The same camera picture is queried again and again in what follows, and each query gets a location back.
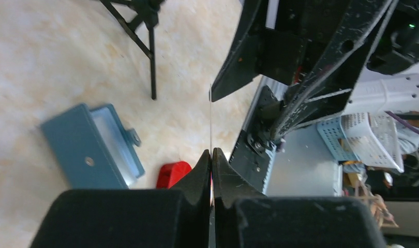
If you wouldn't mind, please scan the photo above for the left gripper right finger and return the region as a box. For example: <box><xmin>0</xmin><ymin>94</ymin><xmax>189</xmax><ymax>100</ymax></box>
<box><xmin>212</xmin><ymin>148</ymin><xmax>386</xmax><ymax>247</ymax></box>

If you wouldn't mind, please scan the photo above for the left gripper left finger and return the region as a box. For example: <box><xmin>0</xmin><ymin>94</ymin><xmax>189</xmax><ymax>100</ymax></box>
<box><xmin>31</xmin><ymin>150</ymin><xmax>212</xmax><ymax>247</ymax></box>

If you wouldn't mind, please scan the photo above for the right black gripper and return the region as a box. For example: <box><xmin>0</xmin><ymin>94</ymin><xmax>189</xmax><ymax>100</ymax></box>
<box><xmin>211</xmin><ymin>1</ymin><xmax>397</xmax><ymax>139</ymax></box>

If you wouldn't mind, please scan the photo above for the blue leather card holder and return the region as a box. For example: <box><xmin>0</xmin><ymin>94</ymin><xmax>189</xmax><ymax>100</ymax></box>
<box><xmin>40</xmin><ymin>103</ymin><xmax>145</xmax><ymax>189</ymax></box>

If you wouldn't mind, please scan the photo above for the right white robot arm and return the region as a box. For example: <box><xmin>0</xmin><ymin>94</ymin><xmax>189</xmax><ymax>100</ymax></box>
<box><xmin>211</xmin><ymin>1</ymin><xmax>419</xmax><ymax>140</ymax></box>

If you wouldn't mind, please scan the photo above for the red rounded toy block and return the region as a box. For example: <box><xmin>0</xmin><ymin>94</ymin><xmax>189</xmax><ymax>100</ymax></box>
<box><xmin>156</xmin><ymin>161</ymin><xmax>192</xmax><ymax>189</ymax></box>

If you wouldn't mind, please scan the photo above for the black tripod mic stand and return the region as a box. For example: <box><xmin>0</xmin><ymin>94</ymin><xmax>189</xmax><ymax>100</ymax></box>
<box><xmin>99</xmin><ymin>0</ymin><xmax>166</xmax><ymax>101</ymax></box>

